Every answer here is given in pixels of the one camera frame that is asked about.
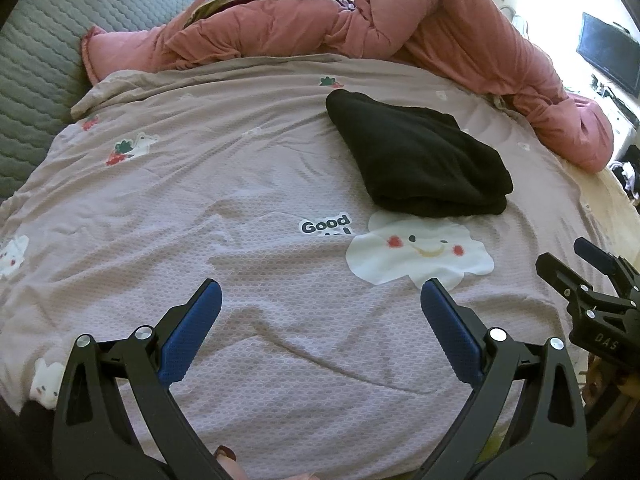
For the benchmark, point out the dark cloth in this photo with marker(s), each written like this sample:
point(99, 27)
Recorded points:
point(627, 170)

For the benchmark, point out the lilac printed bed sheet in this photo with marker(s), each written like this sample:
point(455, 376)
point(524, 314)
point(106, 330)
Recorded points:
point(200, 185)

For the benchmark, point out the white cabinet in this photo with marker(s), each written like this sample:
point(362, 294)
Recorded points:
point(620, 115)

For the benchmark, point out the person's left hand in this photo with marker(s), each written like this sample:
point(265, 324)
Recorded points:
point(232, 465)

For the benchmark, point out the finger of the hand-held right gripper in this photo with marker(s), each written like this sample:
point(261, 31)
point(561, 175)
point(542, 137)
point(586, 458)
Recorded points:
point(562, 275)
point(597, 255)

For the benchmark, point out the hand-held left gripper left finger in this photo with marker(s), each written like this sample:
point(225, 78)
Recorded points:
point(192, 327)

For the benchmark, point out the black sweater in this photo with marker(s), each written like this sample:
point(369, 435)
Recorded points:
point(415, 160)

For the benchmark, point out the cream bed pad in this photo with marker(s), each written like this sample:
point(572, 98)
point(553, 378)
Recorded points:
point(610, 220)

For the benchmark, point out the person's right hand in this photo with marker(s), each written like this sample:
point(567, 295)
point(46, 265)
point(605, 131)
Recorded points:
point(602, 380)

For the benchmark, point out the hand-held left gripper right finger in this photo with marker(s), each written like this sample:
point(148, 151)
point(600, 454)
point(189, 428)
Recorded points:
point(450, 327)

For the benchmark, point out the pink comforter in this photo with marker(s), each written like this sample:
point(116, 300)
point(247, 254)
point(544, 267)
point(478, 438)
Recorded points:
point(425, 25)

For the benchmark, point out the black monitor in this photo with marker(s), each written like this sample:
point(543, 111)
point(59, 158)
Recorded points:
point(607, 52)

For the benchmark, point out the grey quilted headboard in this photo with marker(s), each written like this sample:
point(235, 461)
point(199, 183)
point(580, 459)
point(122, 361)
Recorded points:
point(50, 60)

